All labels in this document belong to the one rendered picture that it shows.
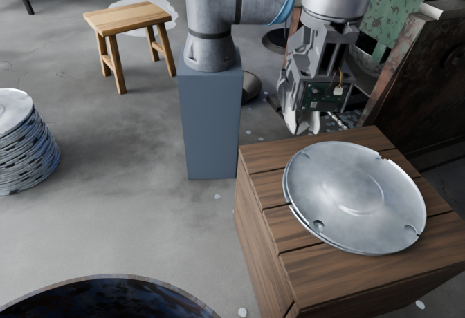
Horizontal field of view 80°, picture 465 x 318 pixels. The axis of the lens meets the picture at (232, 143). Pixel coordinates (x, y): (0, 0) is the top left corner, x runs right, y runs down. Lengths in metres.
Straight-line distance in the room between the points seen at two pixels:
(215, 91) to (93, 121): 0.76
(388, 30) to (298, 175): 0.52
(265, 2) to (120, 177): 0.79
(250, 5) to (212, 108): 0.30
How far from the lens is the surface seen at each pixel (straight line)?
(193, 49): 0.79
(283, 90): 0.44
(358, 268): 0.59
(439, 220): 0.73
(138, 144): 1.25
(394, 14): 0.95
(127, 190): 1.09
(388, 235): 0.64
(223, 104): 0.83
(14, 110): 1.18
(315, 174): 0.67
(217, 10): 0.73
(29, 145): 1.15
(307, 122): 0.49
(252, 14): 0.75
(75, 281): 0.43
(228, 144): 0.94
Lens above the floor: 0.85
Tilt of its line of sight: 45 degrees down
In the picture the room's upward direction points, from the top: 3 degrees clockwise
